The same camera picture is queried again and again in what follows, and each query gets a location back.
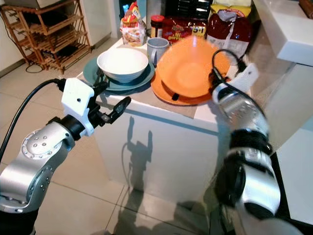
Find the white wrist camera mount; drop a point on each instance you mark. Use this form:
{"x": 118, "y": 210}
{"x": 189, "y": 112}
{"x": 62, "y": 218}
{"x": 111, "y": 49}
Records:
{"x": 247, "y": 77}
{"x": 77, "y": 100}

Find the black box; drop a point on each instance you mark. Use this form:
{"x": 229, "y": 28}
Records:
{"x": 186, "y": 8}

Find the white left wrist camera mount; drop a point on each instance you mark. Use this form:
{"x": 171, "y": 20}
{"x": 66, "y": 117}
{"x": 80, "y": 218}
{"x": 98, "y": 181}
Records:
{"x": 77, "y": 100}

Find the yellow bag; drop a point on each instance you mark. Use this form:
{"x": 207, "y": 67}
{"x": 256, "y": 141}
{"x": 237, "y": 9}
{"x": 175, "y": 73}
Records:
{"x": 232, "y": 9}

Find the pale teal mug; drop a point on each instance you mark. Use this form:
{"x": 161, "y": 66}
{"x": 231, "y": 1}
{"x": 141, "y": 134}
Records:
{"x": 157, "y": 51}

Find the flat red snack package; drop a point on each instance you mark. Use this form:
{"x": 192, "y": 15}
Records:
{"x": 183, "y": 27}

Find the wooden shelf rack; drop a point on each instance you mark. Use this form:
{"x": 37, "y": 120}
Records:
{"x": 49, "y": 44}

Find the white table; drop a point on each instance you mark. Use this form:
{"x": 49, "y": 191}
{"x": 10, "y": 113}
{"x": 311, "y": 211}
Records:
{"x": 166, "y": 152}

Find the large dark red bag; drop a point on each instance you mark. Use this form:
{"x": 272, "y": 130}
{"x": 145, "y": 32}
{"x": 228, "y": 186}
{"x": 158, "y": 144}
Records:
{"x": 230, "y": 32}

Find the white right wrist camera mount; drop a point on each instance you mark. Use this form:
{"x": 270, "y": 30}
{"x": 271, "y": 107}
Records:
{"x": 247, "y": 77}

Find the white counter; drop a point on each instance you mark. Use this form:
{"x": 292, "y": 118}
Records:
{"x": 286, "y": 29}

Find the white low cabinet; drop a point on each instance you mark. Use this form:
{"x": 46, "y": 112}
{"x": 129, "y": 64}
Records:
{"x": 298, "y": 171}

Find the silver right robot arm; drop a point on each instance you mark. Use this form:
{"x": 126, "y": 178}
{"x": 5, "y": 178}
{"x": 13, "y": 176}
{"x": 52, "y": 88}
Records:
{"x": 254, "y": 181}

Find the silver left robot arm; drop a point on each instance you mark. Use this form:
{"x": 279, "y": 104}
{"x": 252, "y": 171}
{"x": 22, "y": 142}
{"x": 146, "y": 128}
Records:
{"x": 34, "y": 171}

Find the white bowl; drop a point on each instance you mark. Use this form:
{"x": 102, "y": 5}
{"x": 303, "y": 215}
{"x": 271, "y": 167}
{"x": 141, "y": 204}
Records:
{"x": 122, "y": 62}

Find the white and red snack bag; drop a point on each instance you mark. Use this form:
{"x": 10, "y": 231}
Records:
{"x": 133, "y": 25}

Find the grey tray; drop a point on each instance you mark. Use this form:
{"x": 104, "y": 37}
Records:
{"x": 36, "y": 3}

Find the teal plate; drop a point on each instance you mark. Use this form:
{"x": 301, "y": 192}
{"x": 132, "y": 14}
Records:
{"x": 89, "y": 71}

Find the jar with red lid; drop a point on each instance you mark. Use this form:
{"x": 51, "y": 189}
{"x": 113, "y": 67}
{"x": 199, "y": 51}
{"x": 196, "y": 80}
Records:
{"x": 156, "y": 25}

